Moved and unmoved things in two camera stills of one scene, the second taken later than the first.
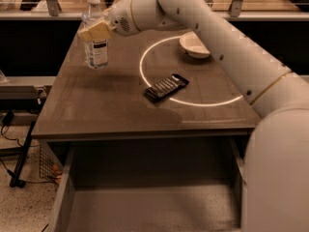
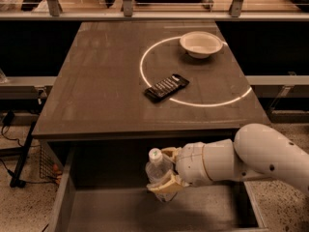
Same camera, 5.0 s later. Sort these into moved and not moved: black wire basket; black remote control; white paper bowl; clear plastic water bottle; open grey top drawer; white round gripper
Moved: clear plastic water bottle; white round gripper
Not moved: open grey top drawer; white paper bowl; black wire basket; black remote control
